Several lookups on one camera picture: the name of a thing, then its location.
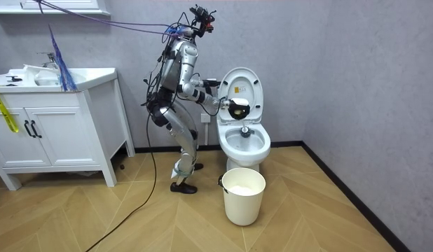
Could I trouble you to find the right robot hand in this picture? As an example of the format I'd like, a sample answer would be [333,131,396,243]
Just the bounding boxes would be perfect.
[227,98,252,121]

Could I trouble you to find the toilet brush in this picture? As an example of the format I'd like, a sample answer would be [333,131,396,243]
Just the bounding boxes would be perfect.
[238,117,256,139]

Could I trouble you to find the robot body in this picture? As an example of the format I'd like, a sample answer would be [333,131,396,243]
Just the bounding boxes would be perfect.
[141,3,217,129]

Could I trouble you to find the white toilet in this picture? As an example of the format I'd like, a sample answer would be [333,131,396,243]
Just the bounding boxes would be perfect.
[216,66,272,173]

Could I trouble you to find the robot legs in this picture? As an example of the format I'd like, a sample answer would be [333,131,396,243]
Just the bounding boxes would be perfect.
[151,100,205,195]

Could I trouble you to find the cream plastic bucket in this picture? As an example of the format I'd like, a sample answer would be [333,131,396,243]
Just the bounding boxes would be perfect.
[217,167,267,227]

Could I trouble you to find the white vanity cabinet with sink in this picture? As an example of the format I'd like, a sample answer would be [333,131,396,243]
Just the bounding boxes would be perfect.
[0,64,136,192]

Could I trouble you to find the chrome faucet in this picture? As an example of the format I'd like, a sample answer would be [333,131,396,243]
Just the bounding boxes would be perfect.
[36,52,60,70]

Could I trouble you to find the small black sink item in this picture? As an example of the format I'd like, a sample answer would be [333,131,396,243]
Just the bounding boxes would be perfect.
[5,75,24,87]

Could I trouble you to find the black floor cable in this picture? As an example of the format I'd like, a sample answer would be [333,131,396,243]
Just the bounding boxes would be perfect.
[84,111,158,252]

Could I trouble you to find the cable bundle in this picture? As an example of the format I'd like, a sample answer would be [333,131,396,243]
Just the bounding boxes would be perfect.
[30,0,190,92]

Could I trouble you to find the white wall cabinet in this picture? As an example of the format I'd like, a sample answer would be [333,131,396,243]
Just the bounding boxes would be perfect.
[0,0,111,17]

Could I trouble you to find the yellow strap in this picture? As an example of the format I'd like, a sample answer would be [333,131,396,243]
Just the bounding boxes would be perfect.
[0,85,20,134]

